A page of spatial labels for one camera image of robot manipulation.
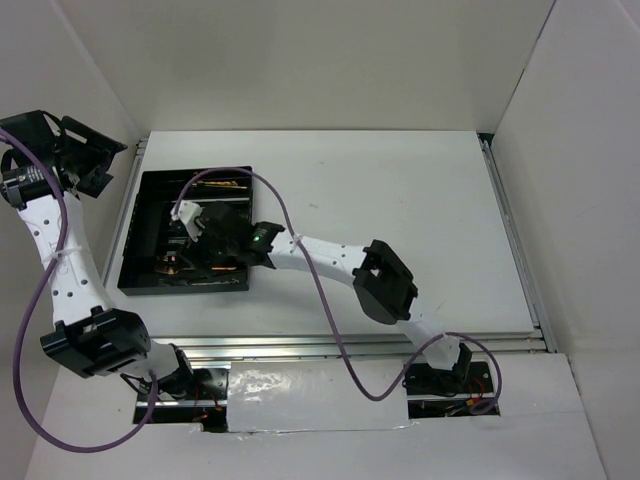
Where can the gold spoon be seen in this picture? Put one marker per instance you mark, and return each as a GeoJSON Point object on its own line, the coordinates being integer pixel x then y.
{"type": "Point", "coordinates": [219, 185]}

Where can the aluminium table frame rail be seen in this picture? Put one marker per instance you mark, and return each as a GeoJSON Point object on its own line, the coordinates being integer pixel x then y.
{"type": "Point", "coordinates": [434, 197]}

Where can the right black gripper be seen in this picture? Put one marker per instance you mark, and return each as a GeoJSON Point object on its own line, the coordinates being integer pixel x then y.
{"type": "Point", "coordinates": [199, 244]}

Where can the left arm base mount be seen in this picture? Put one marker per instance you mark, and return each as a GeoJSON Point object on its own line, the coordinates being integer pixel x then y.
{"type": "Point", "coordinates": [204, 404]}

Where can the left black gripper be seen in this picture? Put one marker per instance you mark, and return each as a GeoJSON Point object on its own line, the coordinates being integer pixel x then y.
{"type": "Point", "coordinates": [99, 147]}

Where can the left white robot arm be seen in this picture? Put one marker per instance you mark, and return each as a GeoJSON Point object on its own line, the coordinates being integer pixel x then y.
{"type": "Point", "coordinates": [91, 336]}

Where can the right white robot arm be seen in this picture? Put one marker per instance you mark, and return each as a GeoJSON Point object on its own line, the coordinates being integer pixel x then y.
{"type": "Point", "coordinates": [383, 284]}

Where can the black cutlery tray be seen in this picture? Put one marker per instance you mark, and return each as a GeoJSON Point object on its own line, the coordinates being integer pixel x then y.
{"type": "Point", "coordinates": [151, 262]}

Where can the copper fork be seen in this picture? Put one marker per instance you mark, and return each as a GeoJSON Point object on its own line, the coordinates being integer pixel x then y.
{"type": "Point", "coordinates": [173, 266]}

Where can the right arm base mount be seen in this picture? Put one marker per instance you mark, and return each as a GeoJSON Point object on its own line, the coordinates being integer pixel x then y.
{"type": "Point", "coordinates": [440, 395]}

